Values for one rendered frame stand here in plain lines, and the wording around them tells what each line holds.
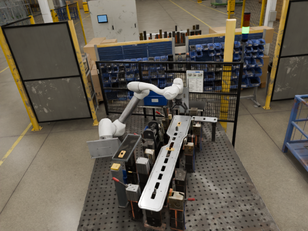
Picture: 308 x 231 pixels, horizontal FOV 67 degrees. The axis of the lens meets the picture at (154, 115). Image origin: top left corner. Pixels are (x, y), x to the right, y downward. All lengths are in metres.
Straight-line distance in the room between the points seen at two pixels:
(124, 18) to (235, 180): 7.48
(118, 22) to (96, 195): 7.35
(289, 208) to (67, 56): 3.97
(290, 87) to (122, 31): 6.00
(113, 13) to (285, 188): 7.53
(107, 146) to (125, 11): 6.79
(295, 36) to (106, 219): 4.22
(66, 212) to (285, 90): 4.39
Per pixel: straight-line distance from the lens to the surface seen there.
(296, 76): 5.32
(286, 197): 3.46
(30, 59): 4.72
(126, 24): 9.04
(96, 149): 2.79
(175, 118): 2.80
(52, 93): 4.83
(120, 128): 2.94
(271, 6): 6.85
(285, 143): 4.04
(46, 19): 6.57
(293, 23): 4.88
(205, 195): 2.31
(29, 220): 3.53
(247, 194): 2.39
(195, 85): 3.03
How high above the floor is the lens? 2.43
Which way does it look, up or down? 30 degrees down
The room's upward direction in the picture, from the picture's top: 5 degrees counter-clockwise
